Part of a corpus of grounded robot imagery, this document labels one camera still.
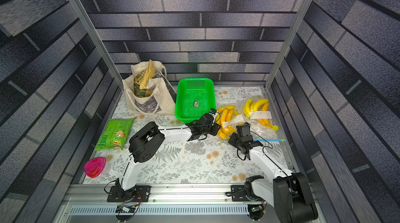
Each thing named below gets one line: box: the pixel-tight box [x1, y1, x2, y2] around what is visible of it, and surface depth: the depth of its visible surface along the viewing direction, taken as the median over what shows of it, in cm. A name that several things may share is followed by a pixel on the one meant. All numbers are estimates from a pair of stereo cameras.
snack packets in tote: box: [133, 59, 157, 98], surface depth 95 cm
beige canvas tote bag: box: [122, 59, 176, 115], surface depth 94 cm
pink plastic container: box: [83, 156, 107, 179], surface depth 74 cm
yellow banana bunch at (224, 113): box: [216, 105, 244, 140], surface depth 94 cm
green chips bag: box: [94, 118, 135, 151], surface depth 90 cm
